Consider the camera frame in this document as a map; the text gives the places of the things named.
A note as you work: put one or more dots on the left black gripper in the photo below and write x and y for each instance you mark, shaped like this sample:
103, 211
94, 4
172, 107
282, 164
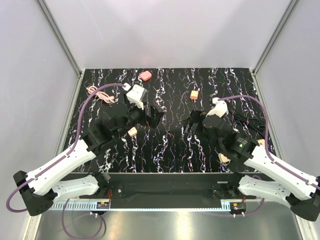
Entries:
153, 120

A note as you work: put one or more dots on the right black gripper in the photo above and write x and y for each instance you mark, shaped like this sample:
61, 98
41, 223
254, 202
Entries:
195, 117

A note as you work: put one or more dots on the pink cube socket adapter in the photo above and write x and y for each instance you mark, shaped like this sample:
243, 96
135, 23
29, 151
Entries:
145, 75

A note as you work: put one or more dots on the white red power strip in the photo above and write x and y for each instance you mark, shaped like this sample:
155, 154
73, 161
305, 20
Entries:
223, 159

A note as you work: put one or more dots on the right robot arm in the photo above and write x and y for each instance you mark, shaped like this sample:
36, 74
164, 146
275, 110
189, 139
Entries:
295, 189

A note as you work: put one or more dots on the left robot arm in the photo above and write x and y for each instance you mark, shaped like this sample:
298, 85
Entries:
44, 186

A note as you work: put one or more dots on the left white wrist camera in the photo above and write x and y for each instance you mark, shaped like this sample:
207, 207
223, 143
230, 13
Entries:
135, 95

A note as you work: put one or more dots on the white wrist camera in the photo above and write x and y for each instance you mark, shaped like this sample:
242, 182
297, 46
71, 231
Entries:
220, 108
135, 95

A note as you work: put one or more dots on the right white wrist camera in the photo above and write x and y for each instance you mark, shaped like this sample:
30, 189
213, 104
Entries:
220, 108

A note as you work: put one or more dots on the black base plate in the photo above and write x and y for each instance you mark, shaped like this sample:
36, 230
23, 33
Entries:
173, 189

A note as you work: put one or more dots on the white slotted cable duct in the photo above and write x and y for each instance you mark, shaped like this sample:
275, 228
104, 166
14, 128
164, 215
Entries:
100, 206

